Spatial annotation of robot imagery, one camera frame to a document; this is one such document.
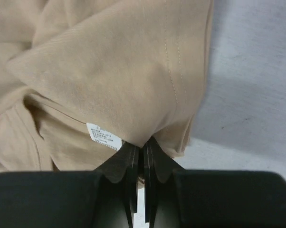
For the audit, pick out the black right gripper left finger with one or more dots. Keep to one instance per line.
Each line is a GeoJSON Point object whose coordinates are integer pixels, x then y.
{"type": "Point", "coordinates": [103, 198]}

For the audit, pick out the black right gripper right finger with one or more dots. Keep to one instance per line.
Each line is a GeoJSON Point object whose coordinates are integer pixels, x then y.
{"type": "Point", "coordinates": [176, 197]}

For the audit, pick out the beige t-shirt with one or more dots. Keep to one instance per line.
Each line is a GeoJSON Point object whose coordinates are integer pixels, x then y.
{"type": "Point", "coordinates": [136, 68]}

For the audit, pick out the white care label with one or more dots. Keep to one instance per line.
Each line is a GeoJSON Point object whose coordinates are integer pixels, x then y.
{"type": "Point", "coordinates": [104, 137]}

